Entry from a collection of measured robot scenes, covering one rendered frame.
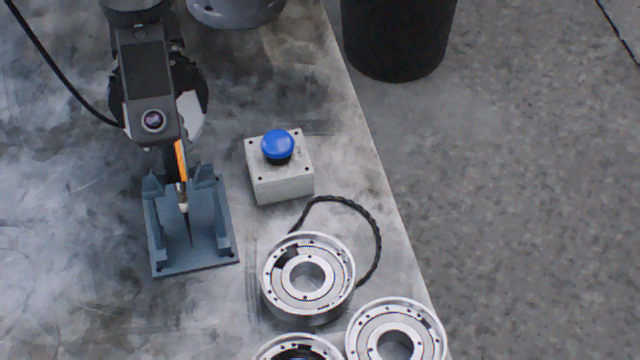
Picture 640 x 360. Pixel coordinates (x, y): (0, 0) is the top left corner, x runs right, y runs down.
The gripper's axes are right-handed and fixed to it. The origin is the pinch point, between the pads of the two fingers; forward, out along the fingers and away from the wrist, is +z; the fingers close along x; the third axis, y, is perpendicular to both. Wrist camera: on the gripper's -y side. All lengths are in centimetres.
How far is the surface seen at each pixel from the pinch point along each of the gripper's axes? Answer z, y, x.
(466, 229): 93, 37, -58
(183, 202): 5.8, -3.9, -0.1
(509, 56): 93, 87, -86
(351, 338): 9.8, -22.3, -14.8
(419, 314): 10.1, -21.1, -22.6
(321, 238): 9.4, -9.8, -14.5
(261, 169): 8.3, 0.5, -9.6
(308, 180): 9.6, -1.4, -14.8
